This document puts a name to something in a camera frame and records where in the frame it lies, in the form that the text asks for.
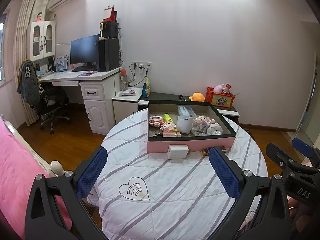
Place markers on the red toy crate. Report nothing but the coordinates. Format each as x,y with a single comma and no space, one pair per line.
222,100

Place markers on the striped white table cloth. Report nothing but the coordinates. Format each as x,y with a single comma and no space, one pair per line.
143,195

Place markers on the black computer monitor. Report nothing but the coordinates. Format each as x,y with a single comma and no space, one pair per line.
83,51

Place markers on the white rectangular charger box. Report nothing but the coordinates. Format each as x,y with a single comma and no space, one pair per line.
177,151

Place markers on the clear plastic case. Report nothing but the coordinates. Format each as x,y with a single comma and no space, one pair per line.
186,112

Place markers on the white computer desk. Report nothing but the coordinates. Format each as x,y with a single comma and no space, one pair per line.
97,91

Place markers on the yellow highlighter marker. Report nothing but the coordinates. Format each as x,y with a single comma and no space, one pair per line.
168,119

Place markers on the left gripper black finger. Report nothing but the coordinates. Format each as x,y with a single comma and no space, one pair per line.
280,158

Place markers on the black computer tower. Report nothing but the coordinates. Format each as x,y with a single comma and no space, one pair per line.
107,54

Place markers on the white wall socket strip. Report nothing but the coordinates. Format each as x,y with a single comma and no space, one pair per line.
142,65

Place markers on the black flower hair clip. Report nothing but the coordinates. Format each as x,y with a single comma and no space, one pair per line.
156,135

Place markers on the black speaker box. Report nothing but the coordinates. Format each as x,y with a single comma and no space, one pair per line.
109,29

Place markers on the blue yellow toy car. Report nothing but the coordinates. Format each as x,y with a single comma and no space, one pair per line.
205,151

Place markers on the white bed post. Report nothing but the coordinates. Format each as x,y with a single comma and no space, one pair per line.
56,169

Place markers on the grey jacket on chair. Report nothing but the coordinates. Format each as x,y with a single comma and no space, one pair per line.
28,85

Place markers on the snack bag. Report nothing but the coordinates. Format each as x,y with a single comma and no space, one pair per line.
146,88

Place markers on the pink doll on cabinet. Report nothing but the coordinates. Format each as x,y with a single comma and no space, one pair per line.
39,17

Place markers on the white usb charger cup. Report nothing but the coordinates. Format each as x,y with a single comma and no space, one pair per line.
184,124

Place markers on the white plush figure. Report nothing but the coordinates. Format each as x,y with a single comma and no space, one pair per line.
214,129

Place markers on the person hand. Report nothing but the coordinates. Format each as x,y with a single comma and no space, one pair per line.
301,215

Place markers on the pink black storage box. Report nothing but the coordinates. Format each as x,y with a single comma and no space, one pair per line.
195,143

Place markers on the small baby doll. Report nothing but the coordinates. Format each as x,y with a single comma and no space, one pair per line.
201,123

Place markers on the white glass door cabinet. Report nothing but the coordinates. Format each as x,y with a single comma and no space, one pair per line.
41,40

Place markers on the black office chair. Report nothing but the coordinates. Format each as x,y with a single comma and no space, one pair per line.
52,102

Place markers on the pink bed blanket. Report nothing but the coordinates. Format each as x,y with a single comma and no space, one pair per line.
18,171

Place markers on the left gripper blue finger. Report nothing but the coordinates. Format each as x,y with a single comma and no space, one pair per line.
308,151

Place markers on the pink pig plush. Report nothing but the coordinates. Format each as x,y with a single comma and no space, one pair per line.
218,89

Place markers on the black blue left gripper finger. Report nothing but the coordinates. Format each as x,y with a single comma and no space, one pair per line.
272,218
43,219

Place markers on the rose gold power bank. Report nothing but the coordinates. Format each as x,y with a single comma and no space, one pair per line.
171,134

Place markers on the orange plush toy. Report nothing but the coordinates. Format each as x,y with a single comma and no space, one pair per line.
197,97

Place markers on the water bottle orange cap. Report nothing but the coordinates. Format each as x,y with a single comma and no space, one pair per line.
123,78

